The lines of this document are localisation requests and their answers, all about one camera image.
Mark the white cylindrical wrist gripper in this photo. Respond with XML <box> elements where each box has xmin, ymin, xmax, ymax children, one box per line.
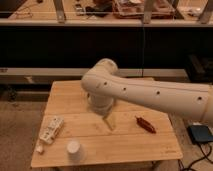
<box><xmin>87</xmin><ymin>94</ymin><xmax>116</xmax><ymax>130</ymax></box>

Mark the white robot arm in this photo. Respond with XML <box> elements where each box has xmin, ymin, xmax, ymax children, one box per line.
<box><xmin>81</xmin><ymin>58</ymin><xmax>213</xmax><ymax>127</ymax></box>

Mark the red-brown sausage toy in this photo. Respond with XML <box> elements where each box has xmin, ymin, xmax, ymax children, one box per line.
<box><xmin>136</xmin><ymin>117</ymin><xmax>156</xmax><ymax>133</ymax></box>

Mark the wooden folding table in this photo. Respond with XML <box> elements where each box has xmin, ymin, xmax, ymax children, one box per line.
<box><xmin>31</xmin><ymin>81</ymin><xmax>182</xmax><ymax>168</ymax></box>

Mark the white paper cup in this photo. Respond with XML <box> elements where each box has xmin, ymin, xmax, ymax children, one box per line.
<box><xmin>67</xmin><ymin>140</ymin><xmax>81</xmax><ymax>162</ymax></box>

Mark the small white cube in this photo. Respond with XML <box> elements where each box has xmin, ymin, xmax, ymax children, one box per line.
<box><xmin>36</xmin><ymin>146</ymin><xmax>44</xmax><ymax>154</ymax></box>

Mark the black foot pedal box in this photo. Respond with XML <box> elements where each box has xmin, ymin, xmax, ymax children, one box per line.
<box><xmin>187</xmin><ymin>125</ymin><xmax>213</xmax><ymax>144</ymax></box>

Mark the long workbench shelf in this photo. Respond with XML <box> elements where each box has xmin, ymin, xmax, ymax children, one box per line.
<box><xmin>0</xmin><ymin>0</ymin><xmax>213</xmax><ymax>27</ymax></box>

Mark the black tool on bench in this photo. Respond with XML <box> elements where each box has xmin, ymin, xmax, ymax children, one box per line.
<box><xmin>85</xmin><ymin>3</ymin><xmax>112</xmax><ymax>17</ymax></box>

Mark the brown tray of parts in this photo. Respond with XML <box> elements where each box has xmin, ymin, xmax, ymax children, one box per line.
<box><xmin>112</xmin><ymin>0</ymin><xmax>175</xmax><ymax>18</ymax></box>

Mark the black cable on floor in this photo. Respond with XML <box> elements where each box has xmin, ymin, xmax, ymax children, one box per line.
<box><xmin>177</xmin><ymin>142</ymin><xmax>212</xmax><ymax>171</ymax></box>

